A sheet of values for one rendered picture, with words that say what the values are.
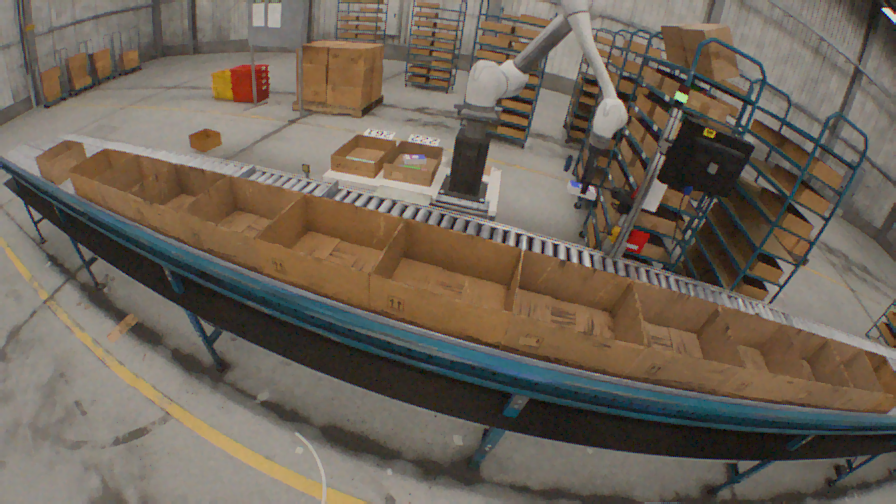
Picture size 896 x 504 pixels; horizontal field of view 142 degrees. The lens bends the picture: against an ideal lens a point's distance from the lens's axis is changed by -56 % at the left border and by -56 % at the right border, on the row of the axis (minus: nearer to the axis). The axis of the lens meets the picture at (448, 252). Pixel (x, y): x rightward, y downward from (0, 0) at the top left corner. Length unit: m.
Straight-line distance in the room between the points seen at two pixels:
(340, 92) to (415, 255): 4.52
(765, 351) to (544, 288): 1.05
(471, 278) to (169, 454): 1.71
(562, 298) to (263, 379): 1.56
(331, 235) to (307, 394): 0.93
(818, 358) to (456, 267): 1.75
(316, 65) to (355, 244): 4.63
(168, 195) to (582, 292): 1.81
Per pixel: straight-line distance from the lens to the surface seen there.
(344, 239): 1.31
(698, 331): 1.49
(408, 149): 2.32
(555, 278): 1.19
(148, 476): 2.09
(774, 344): 1.71
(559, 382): 1.01
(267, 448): 1.87
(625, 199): 1.74
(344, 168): 2.07
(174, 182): 1.85
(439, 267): 1.22
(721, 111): 2.24
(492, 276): 1.20
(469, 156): 1.84
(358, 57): 5.34
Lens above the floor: 1.69
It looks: 38 degrees down
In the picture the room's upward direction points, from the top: 10 degrees clockwise
